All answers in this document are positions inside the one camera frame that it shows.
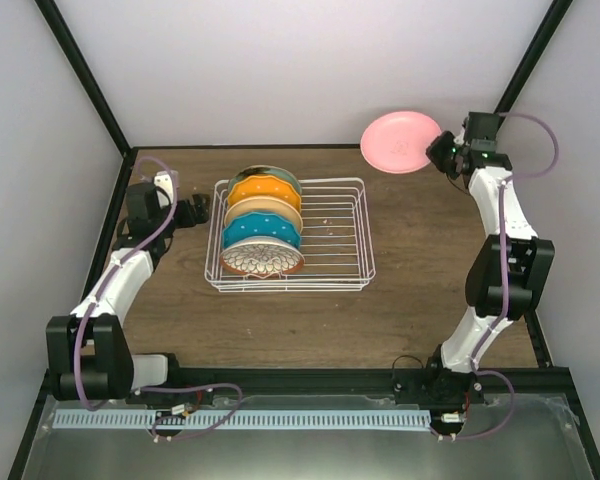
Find pink bear plate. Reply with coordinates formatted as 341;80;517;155
360;111;441;174

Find teal dotted plate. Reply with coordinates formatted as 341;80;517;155
222;211;301;248

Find beige bear plate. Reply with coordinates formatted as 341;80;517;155
223;195;303;232

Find orange dotted plate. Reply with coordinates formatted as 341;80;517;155
227;176;302;212

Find flower pattern brown-rim plate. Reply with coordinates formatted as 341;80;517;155
220;236;305;279

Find green floral plate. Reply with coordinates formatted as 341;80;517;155
228;165;302;194

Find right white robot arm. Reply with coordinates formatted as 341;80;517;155
424;112;555;403

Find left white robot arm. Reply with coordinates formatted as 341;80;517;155
46;171;210;411

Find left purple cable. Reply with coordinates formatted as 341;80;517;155
73;155;244;442

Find white wire dish rack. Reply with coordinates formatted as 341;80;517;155
205;177;376;292

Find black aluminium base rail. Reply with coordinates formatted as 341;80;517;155
44;366;571;401

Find black enclosure frame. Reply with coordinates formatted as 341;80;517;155
8;1;600;480

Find light blue slotted cable duct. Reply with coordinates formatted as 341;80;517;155
52;409;431;431

